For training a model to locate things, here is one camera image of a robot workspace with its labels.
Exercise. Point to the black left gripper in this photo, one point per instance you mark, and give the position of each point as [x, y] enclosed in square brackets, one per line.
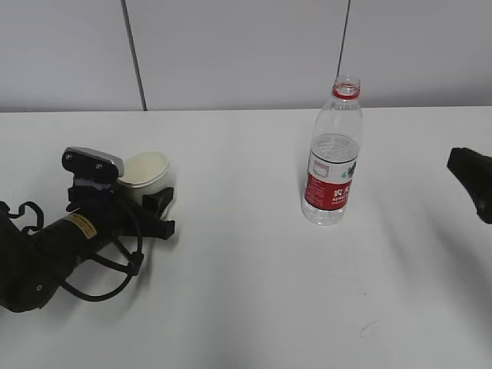
[99, 214]

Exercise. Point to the white paper cup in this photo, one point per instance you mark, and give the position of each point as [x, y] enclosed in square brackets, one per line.
[145, 173]

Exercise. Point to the clear water bottle red label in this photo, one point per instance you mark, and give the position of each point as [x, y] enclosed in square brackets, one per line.
[334, 148]

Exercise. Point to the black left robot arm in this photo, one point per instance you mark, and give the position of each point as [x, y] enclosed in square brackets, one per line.
[37, 259]

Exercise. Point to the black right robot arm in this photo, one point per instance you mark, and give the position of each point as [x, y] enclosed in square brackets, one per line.
[473, 171]

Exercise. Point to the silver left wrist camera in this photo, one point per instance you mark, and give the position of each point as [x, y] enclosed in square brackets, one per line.
[92, 165]

